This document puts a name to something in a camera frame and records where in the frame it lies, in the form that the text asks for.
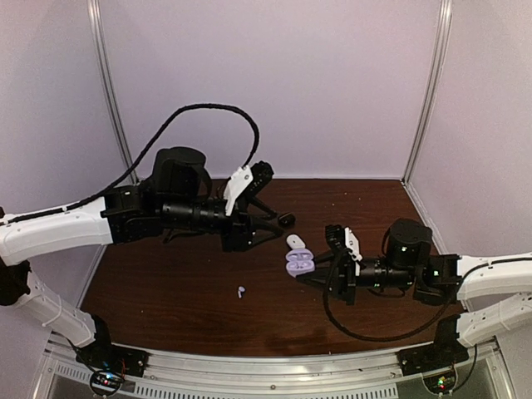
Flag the white charging case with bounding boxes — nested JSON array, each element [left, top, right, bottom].
[[286, 234, 306, 249]]

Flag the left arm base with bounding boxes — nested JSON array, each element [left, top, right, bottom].
[[72, 344, 149, 397]]

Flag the left aluminium frame post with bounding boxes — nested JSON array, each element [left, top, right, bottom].
[[86, 0, 133, 170]]

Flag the purple round charging case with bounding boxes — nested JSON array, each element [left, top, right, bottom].
[[285, 249, 315, 278]]

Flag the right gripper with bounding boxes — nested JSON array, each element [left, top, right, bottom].
[[296, 249, 416, 307]]

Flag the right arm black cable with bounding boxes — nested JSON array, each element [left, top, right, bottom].
[[323, 257, 479, 342]]

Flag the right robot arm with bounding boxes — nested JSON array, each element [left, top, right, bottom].
[[285, 219, 531, 367]]

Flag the aluminium frame post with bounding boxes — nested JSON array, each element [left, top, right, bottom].
[[401, 0, 453, 185], [86, 0, 133, 170]]

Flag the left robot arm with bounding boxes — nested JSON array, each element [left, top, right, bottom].
[[1, 147, 284, 369]]

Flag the black charging case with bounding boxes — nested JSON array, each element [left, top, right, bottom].
[[277, 213, 296, 229]]

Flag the front aluminium rail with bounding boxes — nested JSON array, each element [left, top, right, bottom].
[[30, 341, 515, 398]]

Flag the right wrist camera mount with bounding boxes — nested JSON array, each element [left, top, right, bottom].
[[325, 224, 362, 261]]

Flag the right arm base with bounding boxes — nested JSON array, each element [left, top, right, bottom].
[[397, 343, 470, 397]]

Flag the right aluminium frame post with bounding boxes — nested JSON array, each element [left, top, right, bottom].
[[401, 0, 453, 185]]

